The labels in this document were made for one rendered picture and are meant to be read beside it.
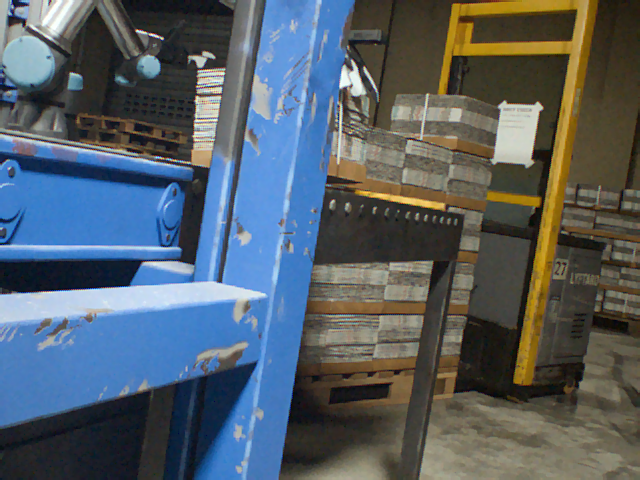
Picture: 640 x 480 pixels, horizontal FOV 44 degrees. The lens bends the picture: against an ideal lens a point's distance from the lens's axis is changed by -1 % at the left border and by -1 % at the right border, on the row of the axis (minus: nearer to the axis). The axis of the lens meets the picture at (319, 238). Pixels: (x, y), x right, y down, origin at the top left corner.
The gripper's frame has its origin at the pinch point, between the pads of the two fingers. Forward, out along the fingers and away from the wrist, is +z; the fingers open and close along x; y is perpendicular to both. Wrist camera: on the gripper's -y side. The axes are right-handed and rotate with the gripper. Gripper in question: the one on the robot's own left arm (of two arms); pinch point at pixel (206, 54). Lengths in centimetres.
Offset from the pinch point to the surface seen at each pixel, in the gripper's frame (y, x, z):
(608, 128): -49, -230, 632
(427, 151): 15, 43, 81
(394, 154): 19, 44, 63
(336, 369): 100, 57, 50
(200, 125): 20, 102, -55
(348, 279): 67, 53, 48
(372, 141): 16, 45, 49
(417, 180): 27, 45, 78
